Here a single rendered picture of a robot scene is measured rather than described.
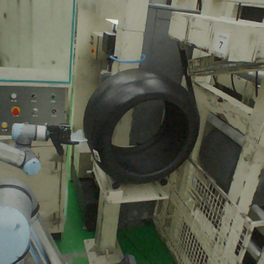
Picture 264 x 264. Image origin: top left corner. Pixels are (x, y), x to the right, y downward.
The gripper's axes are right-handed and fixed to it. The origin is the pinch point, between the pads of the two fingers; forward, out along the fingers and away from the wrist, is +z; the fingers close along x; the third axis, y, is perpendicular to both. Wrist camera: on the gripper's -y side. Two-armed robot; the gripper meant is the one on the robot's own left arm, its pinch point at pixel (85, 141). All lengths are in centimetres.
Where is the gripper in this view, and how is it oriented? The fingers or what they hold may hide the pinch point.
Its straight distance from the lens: 161.6
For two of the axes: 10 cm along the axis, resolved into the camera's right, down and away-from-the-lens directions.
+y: 2.4, -9.1, -3.5
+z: 9.2, 1.0, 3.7
